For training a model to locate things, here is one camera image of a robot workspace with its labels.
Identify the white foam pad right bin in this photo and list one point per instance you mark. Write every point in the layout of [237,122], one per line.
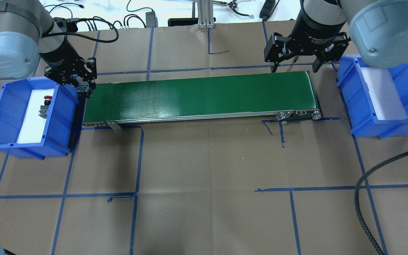
[383,93]

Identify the blue bin right side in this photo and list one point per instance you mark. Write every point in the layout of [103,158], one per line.
[358,102]

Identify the green conveyor belt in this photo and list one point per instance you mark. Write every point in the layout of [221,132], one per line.
[289,96]

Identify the blue bin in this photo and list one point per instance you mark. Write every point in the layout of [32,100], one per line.
[14,98]
[358,102]

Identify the black power adapter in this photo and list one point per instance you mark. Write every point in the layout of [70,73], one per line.
[151,19]

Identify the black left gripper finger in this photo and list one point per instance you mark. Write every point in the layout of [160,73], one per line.
[89,73]
[76,82]

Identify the white foam pad bin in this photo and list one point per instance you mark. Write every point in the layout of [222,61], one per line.
[33,125]
[383,93]

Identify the blue bin left side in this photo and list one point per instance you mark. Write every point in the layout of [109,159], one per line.
[14,98]

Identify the white foam pad left bin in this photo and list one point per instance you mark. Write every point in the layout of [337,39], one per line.
[33,125]

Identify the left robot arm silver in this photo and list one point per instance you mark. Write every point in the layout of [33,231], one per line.
[28,32]

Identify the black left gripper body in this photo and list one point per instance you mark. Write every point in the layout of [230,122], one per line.
[59,54]

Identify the red mushroom push button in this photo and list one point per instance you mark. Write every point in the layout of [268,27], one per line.
[44,108]

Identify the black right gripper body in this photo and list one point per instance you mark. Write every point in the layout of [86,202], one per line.
[315,29]

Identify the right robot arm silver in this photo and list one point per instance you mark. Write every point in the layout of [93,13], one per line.
[379,29]

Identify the aluminium frame post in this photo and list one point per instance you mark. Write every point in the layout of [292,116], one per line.
[205,14]

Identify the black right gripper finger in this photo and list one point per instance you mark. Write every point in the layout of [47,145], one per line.
[323,56]
[276,50]

